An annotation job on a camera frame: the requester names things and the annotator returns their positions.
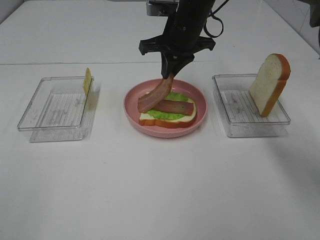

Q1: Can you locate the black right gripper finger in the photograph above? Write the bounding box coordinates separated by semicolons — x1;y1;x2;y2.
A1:
171;54;195;77
161;52;175;79

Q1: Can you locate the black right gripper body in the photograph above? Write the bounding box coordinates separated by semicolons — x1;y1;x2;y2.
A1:
139;0;216;56

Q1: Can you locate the brown bacon strip tray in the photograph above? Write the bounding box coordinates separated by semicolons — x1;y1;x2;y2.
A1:
152;100;196;116

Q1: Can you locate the green lettuce leaf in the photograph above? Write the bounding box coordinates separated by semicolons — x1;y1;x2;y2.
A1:
147;91;189;120

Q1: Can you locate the bread slice with brown crust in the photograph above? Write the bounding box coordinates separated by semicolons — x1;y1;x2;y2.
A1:
138;98;197;129

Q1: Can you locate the pink round plate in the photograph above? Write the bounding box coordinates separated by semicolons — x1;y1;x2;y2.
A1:
123;78;208;138

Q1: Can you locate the yellow cheese slice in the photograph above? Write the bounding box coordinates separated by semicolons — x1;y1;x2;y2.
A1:
82;67;92;97

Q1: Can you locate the clear right plastic tray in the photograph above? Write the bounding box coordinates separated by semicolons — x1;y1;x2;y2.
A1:
212;74;291;138

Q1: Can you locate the clear plastic tray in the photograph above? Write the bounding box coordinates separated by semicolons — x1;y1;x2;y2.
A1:
212;74;291;138
17;76;98;143

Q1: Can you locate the upright bread slice right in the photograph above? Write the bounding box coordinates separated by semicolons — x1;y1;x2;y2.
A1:
249;53;291;117

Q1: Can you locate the clear left plastic tray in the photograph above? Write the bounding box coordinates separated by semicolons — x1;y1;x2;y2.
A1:
17;76;98;143

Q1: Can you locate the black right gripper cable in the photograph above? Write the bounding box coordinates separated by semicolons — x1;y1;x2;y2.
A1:
202;0;230;39

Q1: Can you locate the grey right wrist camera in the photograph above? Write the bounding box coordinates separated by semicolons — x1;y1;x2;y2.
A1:
146;0;179;17

